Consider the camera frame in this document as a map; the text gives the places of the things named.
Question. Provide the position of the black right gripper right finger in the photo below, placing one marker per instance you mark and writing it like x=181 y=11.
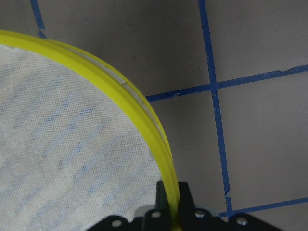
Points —
x=186 y=200

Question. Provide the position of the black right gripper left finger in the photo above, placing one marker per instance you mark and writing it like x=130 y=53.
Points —
x=161 y=201

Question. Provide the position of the yellow bamboo steamer top layer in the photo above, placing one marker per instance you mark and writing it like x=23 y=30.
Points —
x=78 y=141

